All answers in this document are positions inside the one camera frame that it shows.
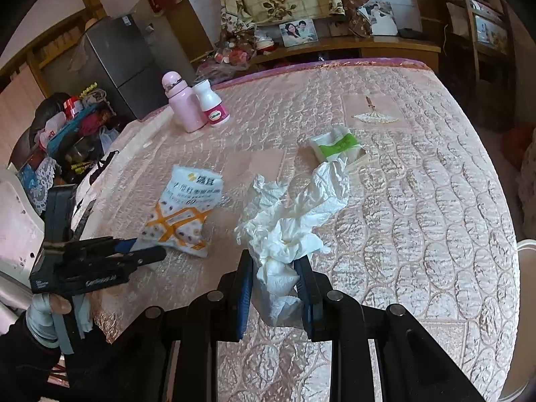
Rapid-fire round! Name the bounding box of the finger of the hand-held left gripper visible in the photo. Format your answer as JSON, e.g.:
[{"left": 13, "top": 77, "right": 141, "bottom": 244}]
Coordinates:
[
  {"left": 63, "top": 246, "right": 167, "bottom": 278},
  {"left": 63, "top": 237, "right": 140, "bottom": 257}
]

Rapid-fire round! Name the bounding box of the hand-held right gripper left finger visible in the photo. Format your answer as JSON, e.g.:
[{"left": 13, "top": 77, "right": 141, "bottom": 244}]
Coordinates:
[{"left": 126, "top": 249, "right": 255, "bottom": 402}]

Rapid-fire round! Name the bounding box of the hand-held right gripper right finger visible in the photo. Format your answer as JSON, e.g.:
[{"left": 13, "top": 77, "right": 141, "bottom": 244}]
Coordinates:
[{"left": 293, "top": 255, "right": 486, "bottom": 402}]

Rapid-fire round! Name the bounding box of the white snack bag orange pattern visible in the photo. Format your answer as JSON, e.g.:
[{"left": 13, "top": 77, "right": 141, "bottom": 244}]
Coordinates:
[{"left": 138, "top": 164, "right": 226, "bottom": 259}]

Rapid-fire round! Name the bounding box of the white tissue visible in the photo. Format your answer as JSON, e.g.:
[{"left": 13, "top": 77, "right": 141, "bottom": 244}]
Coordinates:
[
  {"left": 308, "top": 160, "right": 351, "bottom": 222},
  {"left": 235, "top": 175, "right": 331, "bottom": 328}
]

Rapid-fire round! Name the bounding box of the white round stool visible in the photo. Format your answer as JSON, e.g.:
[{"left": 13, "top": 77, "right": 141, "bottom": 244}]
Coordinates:
[{"left": 498, "top": 239, "right": 536, "bottom": 402}]

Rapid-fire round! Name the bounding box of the person's left forearm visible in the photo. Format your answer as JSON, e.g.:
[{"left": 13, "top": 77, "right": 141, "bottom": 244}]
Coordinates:
[{"left": 0, "top": 312, "right": 93, "bottom": 402}]

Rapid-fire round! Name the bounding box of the person's left hand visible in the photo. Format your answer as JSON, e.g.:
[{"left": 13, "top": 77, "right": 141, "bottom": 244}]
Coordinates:
[{"left": 24, "top": 291, "right": 95, "bottom": 349}]

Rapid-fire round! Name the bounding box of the white plastic chair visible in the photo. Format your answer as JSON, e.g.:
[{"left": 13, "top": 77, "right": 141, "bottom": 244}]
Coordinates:
[{"left": 0, "top": 170, "right": 45, "bottom": 285}]

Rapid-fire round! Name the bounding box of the pile of household clutter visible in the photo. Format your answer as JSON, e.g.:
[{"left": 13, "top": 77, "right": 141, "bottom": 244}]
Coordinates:
[{"left": 12, "top": 84, "right": 122, "bottom": 185}]

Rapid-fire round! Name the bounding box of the pink quilted bedspread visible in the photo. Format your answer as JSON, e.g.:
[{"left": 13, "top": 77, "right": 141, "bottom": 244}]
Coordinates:
[{"left": 54, "top": 59, "right": 522, "bottom": 402}]

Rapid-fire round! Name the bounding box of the green and white tissue pack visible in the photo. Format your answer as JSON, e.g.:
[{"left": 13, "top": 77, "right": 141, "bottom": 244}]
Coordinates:
[{"left": 310, "top": 126, "right": 371, "bottom": 172}]

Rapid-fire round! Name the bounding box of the white pill bottle pink label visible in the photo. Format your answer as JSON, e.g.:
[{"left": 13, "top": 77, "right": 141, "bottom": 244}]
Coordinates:
[{"left": 192, "top": 80, "right": 231, "bottom": 127}]

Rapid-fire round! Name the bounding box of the grey refrigerator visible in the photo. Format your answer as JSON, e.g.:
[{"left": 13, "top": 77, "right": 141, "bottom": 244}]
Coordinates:
[{"left": 84, "top": 13, "right": 168, "bottom": 120}]

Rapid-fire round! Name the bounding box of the floral pillow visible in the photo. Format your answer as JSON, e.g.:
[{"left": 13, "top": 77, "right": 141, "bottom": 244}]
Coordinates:
[{"left": 517, "top": 140, "right": 536, "bottom": 214}]

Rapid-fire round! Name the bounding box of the wooden headboard shelf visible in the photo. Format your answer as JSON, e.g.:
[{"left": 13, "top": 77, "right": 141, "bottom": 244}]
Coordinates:
[{"left": 247, "top": 36, "right": 442, "bottom": 74}]

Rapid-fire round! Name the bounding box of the framed couple photo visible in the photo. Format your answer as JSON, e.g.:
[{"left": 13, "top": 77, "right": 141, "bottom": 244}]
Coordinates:
[{"left": 280, "top": 17, "right": 317, "bottom": 48}]

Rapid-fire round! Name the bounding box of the wedding photo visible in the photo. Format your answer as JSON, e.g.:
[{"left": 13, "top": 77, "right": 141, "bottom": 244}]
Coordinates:
[{"left": 363, "top": 1, "right": 398, "bottom": 36}]

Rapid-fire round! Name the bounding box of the red patterned cloth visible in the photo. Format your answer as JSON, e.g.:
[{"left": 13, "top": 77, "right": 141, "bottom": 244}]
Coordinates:
[{"left": 339, "top": 0, "right": 373, "bottom": 36}]

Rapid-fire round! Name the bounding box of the dark wooden rack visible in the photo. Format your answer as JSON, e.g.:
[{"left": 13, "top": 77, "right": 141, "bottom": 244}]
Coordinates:
[{"left": 438, "top": 0, "right": 509, "bottom": 130}]

